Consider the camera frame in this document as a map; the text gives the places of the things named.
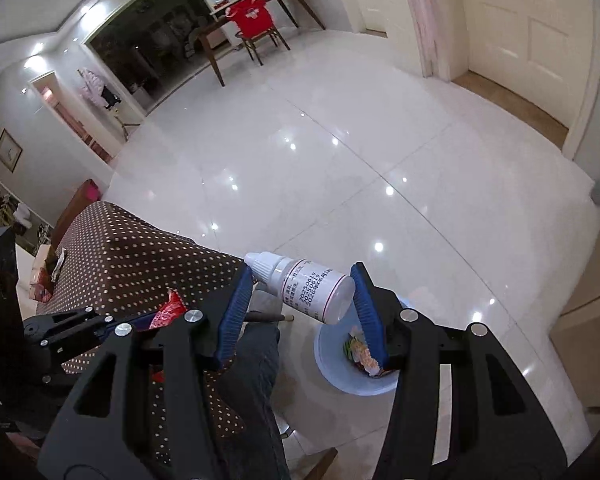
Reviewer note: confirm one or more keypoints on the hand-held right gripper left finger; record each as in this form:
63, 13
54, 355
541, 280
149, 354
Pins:
235, 310

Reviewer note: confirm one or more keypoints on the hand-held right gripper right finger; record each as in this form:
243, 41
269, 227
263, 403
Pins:
367, 310

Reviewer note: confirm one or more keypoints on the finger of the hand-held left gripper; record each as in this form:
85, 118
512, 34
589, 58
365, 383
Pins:
65, 324

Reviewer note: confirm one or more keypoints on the green wrapper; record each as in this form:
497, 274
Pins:
349, 346

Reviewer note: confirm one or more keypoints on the orange and white packet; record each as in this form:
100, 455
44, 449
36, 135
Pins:
370, 358

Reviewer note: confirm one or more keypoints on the white dropper bottle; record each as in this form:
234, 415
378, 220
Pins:
310, 285

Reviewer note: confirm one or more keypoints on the red snack packet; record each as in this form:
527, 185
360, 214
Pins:
170, 311

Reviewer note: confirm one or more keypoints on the light blue bin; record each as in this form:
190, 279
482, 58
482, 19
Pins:
330, 365

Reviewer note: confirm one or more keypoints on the thin brown rod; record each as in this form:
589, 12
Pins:
267, 317

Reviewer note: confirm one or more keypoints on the pink packet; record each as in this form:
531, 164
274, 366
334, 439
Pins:
41, 291

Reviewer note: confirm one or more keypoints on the person's dark trouser leg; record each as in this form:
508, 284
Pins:
255, 385

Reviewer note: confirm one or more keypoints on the white floor stand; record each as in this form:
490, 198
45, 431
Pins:
126, 122

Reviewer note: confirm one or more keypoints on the hanging pink clothes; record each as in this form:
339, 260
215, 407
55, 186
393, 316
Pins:
96, 87

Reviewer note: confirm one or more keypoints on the dark wooden dining table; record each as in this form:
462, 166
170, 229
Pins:
220, 25

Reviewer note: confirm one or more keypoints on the chair with red cover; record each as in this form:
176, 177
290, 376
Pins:
252, 15

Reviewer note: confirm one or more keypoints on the white panel door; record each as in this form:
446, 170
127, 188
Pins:
520, 25

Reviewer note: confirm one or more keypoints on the framed wall picture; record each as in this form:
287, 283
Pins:
8, 149

